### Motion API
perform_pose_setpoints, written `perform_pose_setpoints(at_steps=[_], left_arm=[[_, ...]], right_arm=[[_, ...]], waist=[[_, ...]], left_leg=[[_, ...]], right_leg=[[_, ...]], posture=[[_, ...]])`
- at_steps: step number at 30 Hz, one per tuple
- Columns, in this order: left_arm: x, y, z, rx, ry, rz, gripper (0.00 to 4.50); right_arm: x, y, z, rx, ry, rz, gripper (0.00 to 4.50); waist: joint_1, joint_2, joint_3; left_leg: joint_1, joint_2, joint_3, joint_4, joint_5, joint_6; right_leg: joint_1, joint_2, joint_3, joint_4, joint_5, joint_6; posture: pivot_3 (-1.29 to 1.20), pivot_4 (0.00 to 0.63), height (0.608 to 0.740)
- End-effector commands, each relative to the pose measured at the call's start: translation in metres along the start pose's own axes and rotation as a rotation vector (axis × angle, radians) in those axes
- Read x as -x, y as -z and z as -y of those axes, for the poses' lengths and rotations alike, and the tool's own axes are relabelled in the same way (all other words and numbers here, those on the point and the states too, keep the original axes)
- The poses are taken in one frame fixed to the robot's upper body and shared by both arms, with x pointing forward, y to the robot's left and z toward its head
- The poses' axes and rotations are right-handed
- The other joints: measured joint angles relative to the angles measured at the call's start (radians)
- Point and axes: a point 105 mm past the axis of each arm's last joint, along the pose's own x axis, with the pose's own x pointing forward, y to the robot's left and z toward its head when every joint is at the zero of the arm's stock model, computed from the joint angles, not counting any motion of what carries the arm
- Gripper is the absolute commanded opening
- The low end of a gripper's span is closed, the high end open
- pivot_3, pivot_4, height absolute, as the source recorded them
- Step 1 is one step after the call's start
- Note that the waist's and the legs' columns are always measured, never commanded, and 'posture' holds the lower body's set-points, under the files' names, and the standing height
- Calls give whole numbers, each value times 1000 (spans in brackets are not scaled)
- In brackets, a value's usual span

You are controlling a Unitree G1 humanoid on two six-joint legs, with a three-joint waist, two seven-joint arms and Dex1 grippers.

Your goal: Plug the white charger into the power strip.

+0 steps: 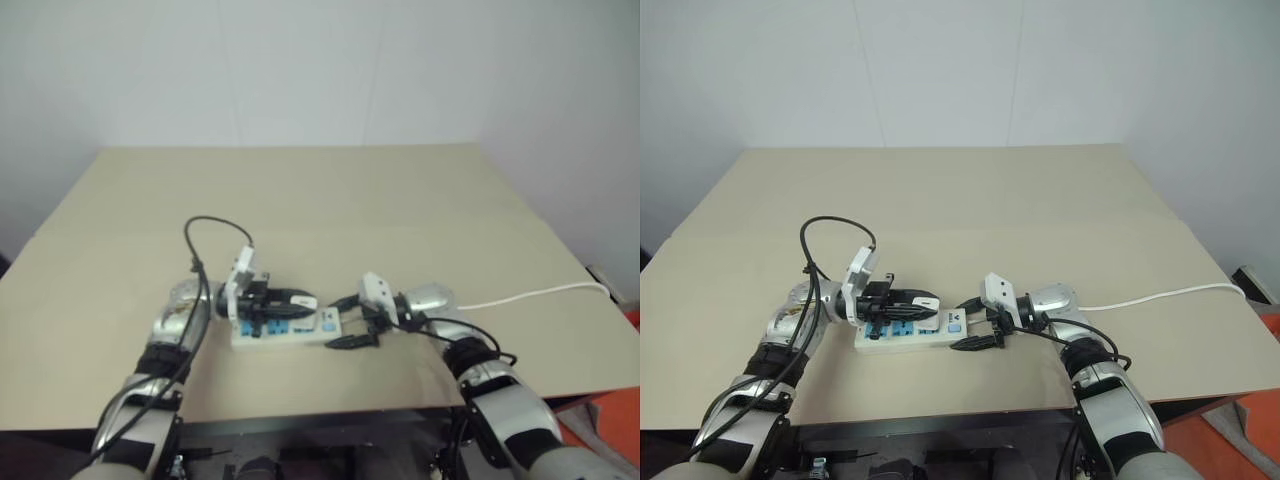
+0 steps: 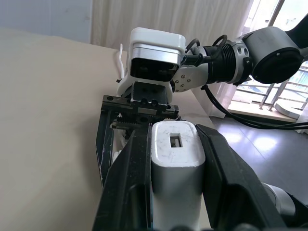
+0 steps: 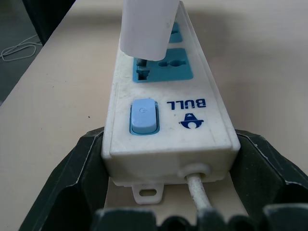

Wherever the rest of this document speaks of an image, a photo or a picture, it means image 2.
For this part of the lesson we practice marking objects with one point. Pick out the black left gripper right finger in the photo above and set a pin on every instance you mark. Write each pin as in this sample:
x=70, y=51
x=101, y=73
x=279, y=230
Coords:
x=235, y=183

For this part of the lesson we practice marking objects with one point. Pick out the white charger block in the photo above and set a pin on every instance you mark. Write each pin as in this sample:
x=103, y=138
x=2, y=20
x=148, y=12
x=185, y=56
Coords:
x=176, y=178

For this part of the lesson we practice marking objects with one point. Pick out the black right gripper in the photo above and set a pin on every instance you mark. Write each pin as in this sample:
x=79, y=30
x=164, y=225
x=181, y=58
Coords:
x=149, y=96

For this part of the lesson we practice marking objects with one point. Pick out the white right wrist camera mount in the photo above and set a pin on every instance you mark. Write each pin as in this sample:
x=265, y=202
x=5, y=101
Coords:
x=154, y=50

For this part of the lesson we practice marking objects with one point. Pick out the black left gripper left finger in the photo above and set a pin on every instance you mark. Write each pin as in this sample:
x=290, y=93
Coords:
x=125, y=183

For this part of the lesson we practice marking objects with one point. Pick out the window with metal railing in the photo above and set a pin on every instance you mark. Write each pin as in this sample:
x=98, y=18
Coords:
x=276, y=96

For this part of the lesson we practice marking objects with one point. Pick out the white sheer curtain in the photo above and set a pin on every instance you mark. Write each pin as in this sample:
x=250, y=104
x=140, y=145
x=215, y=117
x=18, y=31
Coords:
x=168, y=19

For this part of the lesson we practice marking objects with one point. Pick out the silver robot body part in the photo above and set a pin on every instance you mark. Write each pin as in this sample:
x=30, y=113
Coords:
x=286, y=202

